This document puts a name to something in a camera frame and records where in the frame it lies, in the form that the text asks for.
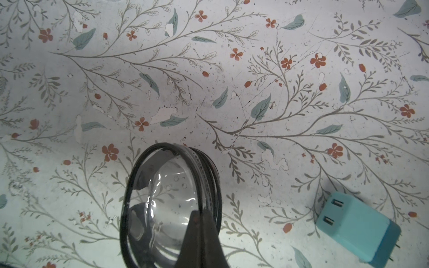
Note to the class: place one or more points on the teal charger plug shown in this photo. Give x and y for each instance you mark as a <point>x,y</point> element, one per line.
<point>362,230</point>

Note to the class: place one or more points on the black rimmed round lid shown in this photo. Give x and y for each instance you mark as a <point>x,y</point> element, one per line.
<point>168,182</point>

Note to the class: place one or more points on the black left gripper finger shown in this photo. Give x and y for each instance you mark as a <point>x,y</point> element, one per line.
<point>201,245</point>

